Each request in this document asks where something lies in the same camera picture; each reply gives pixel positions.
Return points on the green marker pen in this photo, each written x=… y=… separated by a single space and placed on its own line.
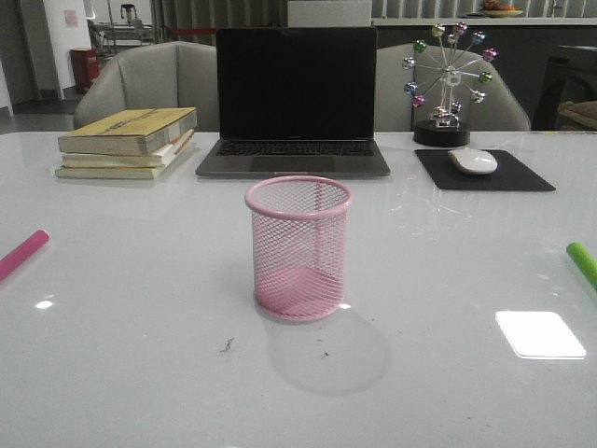
x=584 y=261

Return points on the pink marker pen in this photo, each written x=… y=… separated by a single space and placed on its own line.
x=14 y=259

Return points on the pink mesh pen holder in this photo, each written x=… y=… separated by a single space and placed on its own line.
x=299 y=228

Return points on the grey open laptop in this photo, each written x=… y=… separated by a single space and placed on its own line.
x=295 y=101

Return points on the middle cream book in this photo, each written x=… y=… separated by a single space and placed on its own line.
x=160 y=157

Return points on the ferris wheel desk ornament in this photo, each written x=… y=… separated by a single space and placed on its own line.
x=443 y=93

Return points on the top yellow book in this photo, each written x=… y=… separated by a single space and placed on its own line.
x=133 y=132

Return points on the white computer mouse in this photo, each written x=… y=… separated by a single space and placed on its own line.
x=473 y=161

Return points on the grey armchair left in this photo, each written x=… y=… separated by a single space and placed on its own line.
x=173 y=74

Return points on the grey armchair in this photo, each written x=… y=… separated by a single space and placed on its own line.
x=500 y=111
x=173 y=74

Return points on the grey armchair right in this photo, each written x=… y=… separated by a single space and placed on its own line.
x=500 y=111

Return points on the black mouse pad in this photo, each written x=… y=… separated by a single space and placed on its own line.
x=510 y=174

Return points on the bottom pale green book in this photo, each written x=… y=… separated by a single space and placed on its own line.
x=111 y=173

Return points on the red bin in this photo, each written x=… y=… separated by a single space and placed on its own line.
x=85 y=68

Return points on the fruit bowl on counter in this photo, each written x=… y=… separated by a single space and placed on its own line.
x=496 y=9

